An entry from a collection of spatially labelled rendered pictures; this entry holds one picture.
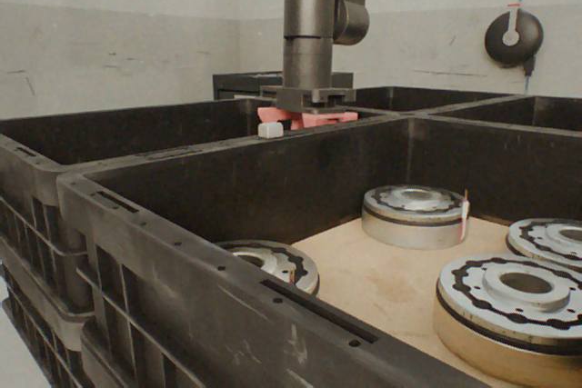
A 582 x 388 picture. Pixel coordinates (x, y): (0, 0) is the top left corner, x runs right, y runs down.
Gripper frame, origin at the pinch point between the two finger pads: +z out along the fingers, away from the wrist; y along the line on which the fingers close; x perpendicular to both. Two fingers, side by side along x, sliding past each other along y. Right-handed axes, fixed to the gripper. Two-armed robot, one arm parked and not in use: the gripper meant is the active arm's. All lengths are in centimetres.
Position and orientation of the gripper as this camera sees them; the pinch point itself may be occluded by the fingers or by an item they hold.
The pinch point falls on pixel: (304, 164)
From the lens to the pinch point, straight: 55.4
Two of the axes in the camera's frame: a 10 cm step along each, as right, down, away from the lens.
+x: -7.8, 1.3, -6.2
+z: -0.2, 9.7, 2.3
